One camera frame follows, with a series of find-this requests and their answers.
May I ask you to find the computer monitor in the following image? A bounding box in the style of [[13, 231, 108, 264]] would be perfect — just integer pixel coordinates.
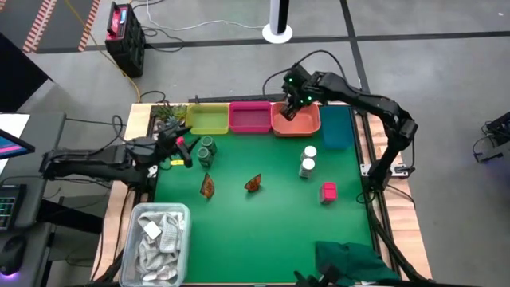
[[0, 128, 36, 160]]

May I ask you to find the black partition panel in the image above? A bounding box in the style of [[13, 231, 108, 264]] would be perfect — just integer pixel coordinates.
[[0, 31, 53, 113]]

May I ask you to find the orange plastic bin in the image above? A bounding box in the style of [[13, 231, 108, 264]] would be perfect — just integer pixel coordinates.
[[270, 101, 322, 138]]

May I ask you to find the pink plastic bin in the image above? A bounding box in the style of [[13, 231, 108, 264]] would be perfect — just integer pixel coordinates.
[[229, 100, 273, 134]]

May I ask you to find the taco mix seasoning packet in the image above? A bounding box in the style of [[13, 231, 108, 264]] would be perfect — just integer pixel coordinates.
[[244, 173, 263, 194], [199, 172, 216, 200]]

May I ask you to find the yellow floor cable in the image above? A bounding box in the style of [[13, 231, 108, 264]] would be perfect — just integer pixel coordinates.
[[63, 0, 143, 104]]

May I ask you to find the red-lid spice container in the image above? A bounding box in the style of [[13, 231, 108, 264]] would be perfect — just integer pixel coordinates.
[[320, 182, 339, 206]]

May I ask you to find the black and red crate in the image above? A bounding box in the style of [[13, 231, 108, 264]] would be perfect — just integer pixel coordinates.
[[104, 2, 147, 79]]

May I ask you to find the grey crumpled towel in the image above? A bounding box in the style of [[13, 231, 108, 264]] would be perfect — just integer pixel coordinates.
[[135, 210, 186, 282]]

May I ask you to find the backlit black keyboard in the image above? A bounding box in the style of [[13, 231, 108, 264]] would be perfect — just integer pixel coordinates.
[[0, 183, 27, 232]]

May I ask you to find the blue plastic bin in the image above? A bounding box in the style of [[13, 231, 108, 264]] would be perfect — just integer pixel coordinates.
[[320, 105, 355, 151]]

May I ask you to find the white-lid spice jar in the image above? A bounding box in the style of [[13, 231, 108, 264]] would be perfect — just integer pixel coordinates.
[[298, 158, 316, 179], [300, 145, 319, 163]]

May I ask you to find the black computer mouse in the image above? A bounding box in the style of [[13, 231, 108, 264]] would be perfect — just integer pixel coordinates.
[[0, 234, 28, 276]]

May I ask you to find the dark green cloth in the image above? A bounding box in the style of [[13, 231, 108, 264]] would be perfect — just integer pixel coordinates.
[[314, 240, 402, 287]]

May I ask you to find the green table mat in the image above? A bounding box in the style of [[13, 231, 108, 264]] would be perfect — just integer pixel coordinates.
[[153, 104, 375, 285]]

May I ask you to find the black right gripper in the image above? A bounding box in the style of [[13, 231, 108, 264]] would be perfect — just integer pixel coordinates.
[[280, 63, 320, 122]]

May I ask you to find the clear plastic storage bin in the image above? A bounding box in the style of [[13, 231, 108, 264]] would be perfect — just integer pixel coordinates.
[[119, 202, 192, 287]]

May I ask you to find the white tower fan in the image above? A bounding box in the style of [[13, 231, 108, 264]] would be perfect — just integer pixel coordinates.
[[261, 0, 294, 45]]

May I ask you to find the grey desk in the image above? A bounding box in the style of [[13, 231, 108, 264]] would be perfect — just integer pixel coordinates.
[[0, 111, 67, 287]]

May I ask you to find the yellow-green plastic bin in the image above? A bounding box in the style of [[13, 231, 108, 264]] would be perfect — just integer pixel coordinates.
[[185, 102, 231, 136]]

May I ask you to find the white floor cable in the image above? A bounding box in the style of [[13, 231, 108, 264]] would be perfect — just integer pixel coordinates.
[[145, 0, 266, 33]]

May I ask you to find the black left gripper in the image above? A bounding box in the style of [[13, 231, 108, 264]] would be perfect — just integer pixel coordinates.
[[157, 126, 201, 168]]

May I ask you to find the black power strip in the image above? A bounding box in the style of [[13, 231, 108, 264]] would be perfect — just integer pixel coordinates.
[[188, 93, 287, 104]]

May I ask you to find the black equipment with cables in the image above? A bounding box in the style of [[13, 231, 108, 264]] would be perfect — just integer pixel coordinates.
[[473, 111, 510, 164]]

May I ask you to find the white square tag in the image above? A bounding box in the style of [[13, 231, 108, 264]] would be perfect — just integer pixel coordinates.
[[143, 221, 163, 240]]

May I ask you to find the white paper sheet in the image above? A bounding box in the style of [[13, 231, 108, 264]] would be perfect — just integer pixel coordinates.
[[0, 113, 31, 139]]

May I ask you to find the small succulent plant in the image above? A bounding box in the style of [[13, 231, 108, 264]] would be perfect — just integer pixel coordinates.
[[152, 102, 188, 131]]

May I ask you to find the green-lid spice jar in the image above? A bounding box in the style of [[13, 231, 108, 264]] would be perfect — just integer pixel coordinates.
[[197, 147, 215, 168], [201, 135, 218, 156]]

